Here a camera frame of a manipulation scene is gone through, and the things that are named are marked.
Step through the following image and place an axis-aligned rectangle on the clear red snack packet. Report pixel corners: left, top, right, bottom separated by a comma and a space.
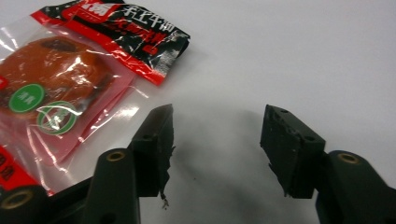
0, 0, 191, 197

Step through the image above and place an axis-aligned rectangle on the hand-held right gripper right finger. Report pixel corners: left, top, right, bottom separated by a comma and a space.
260, 104, 396, 224

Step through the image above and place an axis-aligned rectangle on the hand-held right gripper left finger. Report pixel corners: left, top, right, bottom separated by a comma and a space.
83, 104, 176, 224

